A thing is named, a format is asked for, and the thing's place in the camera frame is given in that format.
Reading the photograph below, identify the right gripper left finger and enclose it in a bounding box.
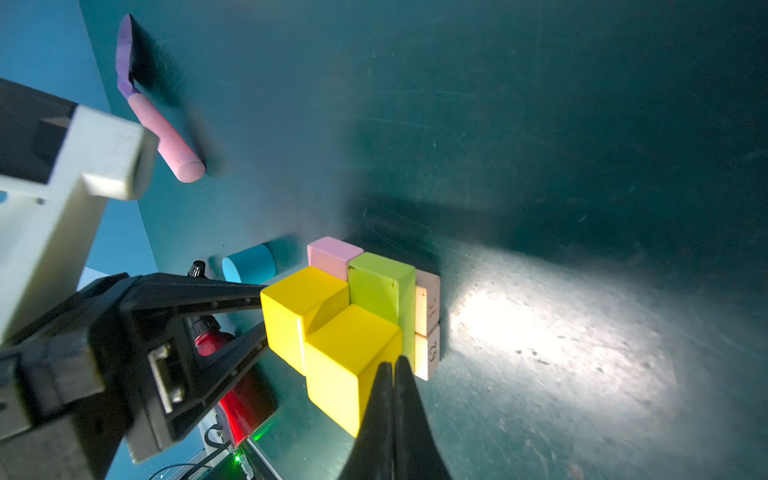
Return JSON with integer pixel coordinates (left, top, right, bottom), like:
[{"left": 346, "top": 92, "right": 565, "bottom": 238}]
[{"left": 339, "top": 362, "right": 394, "bottom": 479}]

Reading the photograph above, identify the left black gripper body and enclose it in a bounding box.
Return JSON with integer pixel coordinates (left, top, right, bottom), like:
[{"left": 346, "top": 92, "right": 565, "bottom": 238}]
[{"left": 1, "top": 273, "right": 267, "bottom": 479}]

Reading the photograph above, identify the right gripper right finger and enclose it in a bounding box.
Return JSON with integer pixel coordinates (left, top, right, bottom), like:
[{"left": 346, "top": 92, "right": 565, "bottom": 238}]
[{"left": 393, "top": 356, "right": 451, "bottom": 479}]

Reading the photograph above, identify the yellow cube block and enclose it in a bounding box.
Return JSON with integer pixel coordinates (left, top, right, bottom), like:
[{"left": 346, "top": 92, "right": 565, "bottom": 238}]
[
  {"left": 260, "top": 266, "right": 350, "bottom": 375},
  {"left": 305, "top": 305, "right": 402, "bottom": 437}
]

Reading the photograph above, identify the tan wood block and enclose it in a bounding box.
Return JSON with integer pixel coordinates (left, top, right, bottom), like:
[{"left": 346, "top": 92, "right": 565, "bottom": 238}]
[
  {"left": 413, "top": 325, "right": 441, "bottom": 381},
  {"left": 415, "top": 270, "right": 440, "bottom": 336}
]

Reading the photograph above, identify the lime green rectangular block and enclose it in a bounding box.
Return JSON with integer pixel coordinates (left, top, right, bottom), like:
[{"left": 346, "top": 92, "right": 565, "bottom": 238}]
[{"left": 347, "top": 252, "right": 416, "bottom": 367}]

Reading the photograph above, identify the pink rectangular block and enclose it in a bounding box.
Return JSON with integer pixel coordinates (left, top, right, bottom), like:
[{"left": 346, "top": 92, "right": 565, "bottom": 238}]
[{"left": 307, "top": 236, "right": 364, "bottom": 282}]

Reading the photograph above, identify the teal cylinder block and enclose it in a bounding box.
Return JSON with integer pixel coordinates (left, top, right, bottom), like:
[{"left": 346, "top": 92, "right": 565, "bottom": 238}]
[{"left": 222, "top": 244, "right": 277, "bottom": 285}]

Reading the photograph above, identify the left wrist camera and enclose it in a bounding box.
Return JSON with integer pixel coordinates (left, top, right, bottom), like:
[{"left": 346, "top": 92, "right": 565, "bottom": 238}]
[{"left": 1, "top": 80, "right": 158, "bottom": 341}]

